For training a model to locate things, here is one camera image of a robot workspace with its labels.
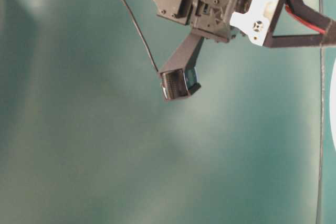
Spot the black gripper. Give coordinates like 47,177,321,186
157,0,280,46

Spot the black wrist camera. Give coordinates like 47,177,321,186
159,33,204,101

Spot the black thin cable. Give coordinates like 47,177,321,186
104,0,160,72

